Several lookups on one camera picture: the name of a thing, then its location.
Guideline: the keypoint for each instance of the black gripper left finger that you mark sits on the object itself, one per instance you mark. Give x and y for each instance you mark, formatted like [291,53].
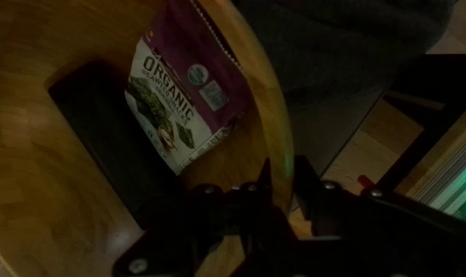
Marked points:
[218,210]

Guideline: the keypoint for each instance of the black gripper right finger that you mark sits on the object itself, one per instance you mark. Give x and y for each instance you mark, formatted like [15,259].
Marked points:
[387,231]

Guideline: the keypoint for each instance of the large wooden bowl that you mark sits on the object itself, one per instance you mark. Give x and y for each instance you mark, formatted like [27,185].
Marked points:
[33,163]

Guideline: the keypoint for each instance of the black red clamp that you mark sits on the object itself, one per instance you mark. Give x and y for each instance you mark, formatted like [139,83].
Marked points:
[365,180]

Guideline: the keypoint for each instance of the black rectangular object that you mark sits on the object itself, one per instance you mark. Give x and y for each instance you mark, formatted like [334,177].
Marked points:
[99,128]

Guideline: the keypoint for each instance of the purple organic snack bag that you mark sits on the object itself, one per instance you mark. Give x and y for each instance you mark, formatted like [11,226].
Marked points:
[181,56]

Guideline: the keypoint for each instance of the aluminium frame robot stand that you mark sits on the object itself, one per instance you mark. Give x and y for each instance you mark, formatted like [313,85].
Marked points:
[448,174]

